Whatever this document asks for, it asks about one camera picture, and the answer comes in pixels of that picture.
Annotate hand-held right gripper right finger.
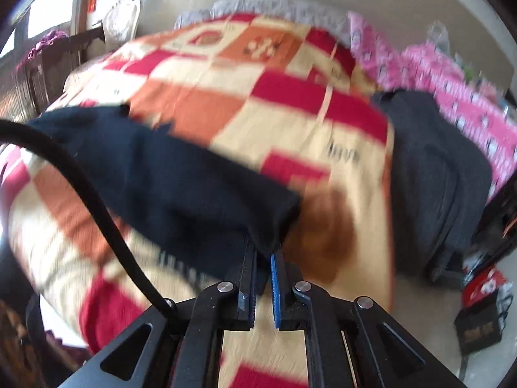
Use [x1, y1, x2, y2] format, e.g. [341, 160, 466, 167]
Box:
[270, 251, 469, 388]

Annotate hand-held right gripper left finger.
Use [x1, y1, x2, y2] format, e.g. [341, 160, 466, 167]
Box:
[57, 238, 259, 388]

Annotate black pants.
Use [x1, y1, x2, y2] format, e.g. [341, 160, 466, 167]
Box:
[26, 103, 301, 281]

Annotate red orange checked blanket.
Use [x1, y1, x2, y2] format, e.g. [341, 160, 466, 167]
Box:
[0, 14, 398, 388]

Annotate dark grey garment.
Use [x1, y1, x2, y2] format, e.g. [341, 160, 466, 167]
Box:
[369, 89, 493, 284]

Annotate black bag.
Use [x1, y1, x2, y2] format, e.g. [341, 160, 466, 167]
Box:
[454, 291, 505, 356]

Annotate red packet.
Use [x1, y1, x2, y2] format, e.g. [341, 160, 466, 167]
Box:
[462, 264, 507, 308]

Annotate pink printed quilt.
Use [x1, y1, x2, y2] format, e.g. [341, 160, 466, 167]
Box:
[347, 10, 517, 207]

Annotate small grey floral pillow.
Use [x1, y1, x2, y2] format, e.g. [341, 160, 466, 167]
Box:
[174, 8, 215, 30]

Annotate large grey floral pillow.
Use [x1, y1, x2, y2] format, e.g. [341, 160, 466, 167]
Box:
[210, 0, 352, 45]

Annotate dark wooden desk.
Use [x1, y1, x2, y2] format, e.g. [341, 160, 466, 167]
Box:
[16, 24, 106, 114]

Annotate white ornate chair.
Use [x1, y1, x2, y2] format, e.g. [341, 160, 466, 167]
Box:
[103, 0, 142, 43]

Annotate clear plastic bag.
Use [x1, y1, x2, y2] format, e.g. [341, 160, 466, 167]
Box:
[426, 20, 451, 51]

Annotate purple cloth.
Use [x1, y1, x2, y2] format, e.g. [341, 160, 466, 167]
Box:
[26, 29, 69, 60]

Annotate wooden framed window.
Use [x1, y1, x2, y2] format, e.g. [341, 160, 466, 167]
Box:
[0, 0, 81, 61]

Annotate black cable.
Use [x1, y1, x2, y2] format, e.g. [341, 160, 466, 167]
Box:
[0, 118, 176, 316]

